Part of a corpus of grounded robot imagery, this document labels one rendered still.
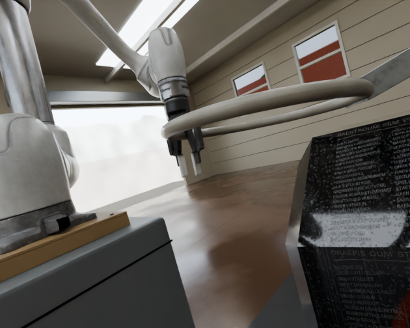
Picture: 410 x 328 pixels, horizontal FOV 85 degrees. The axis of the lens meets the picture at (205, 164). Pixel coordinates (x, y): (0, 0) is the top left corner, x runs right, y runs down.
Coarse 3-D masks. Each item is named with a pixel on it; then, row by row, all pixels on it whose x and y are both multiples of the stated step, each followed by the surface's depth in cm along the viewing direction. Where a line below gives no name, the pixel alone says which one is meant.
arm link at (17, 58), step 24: (0, 0) 63; (24, 0) 67; (0, 24) 63; (24, 24) 66; (0, 48) 63; (24, 48) 65; (24, 72) 64; (24, 96) 63; (48, 120) 67; (72, 168) 65
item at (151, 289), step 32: (160, 224) 50; (64, 256) 40; (96, 256) 40; (128, 256) 44; (160, 256) 48; (0, 288) 32; (32, 288) 33; (64, 288) 36; (96, 288) 39; (128, 288) 43; (160, 288) 47; (0, 320) 30; (32, 320) 32; (64, 320) 35; (96, 320) 38; (128, 320) 42; (160, 320) 46; (192, 320) 52
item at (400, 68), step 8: (400, 56) 44; (408, 56) 43; (384, 64) 44; (392, 64) 44; (400, 64) 44; (408, 64) 43; (368, 72) 45; (376, 72) 45; (384, 72) 45; (392, 72) 44; (400, 72) 44; (408, 72) 44; (368, 80) 45; (376, 80) 45; (384, 80) 45; (392, 80) 44; (400, 80) 44; (376, 88) 45; (384, 88) 45; (352, 104) 53
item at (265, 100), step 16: (336, 80) 34; (352, 80) 36; (256, 96) 34; (272, 96) 33; (288, 96) 33; (304, 96) 33; (320, 96) 34; (336, 96) 35; (352, 96) 38; (368, 96) 43; (192, 112) 39; (208, 112) 37; (224, 112) 35; (240, 112) 35; (256, 112) 35; (304, 112) 69; (320, 112) 65; (176, 128) 42; (192, 128) 41; (208, 128) 76; (224, 128) 78; (240, 128) 79
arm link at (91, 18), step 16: (64, 0) 59; (80, 0) 61; (80, 16) 63; (96, 16) 65; (96, 32) 67; (112, 32) 69; (112, 48) 72; (128, 48) 75; (128, 64) 77; (144, 64) 74; (144, 80) 76
